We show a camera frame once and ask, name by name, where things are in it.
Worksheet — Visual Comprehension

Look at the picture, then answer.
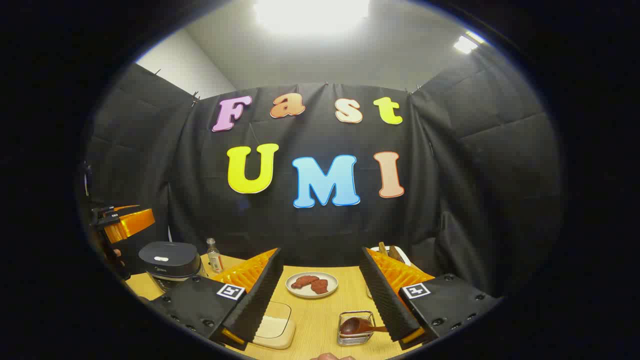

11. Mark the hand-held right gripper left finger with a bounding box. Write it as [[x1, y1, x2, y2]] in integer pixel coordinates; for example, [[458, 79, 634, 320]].
[[147, 247, 284, 351]]

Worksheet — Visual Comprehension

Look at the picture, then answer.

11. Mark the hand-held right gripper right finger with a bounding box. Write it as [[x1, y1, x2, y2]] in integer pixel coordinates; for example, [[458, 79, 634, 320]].
[[359, 246, 503, 351]]

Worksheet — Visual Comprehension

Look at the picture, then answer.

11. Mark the clear box of white rice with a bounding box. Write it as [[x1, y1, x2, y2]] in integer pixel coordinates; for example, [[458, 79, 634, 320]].
[[250, 300, 297, 350]]

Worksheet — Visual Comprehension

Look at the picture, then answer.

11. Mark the brown wooden spoon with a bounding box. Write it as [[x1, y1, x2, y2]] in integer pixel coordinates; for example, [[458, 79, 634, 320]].
[[341, 317, 391, 337]]

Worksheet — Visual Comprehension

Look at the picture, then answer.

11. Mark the clear wire chopstick holder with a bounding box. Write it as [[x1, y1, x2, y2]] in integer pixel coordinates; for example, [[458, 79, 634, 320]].
[[337, 310, 377, 347]]

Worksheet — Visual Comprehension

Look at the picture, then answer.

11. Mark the silver black rice cooker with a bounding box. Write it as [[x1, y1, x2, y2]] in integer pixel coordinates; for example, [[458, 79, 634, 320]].
[[138, 241, 203, 296]]

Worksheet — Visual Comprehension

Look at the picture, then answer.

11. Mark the round white plate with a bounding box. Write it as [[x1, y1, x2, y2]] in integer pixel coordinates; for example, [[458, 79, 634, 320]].
[[285, 271, 339, 299]]

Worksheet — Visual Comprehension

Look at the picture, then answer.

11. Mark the small glass bottle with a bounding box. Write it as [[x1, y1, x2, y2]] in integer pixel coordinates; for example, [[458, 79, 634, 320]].
[[206, 238, 224, 274]]

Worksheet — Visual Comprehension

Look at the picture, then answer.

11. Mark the small ceiling light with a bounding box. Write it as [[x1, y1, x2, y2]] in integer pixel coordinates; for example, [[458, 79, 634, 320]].
[[453, 31, 486, 55]]

